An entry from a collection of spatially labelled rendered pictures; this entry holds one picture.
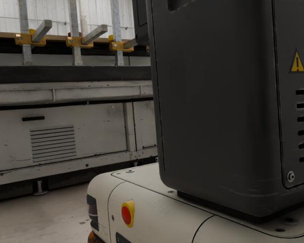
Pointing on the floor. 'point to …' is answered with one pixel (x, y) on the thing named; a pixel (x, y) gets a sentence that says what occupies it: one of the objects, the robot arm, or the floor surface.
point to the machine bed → (66, 128)
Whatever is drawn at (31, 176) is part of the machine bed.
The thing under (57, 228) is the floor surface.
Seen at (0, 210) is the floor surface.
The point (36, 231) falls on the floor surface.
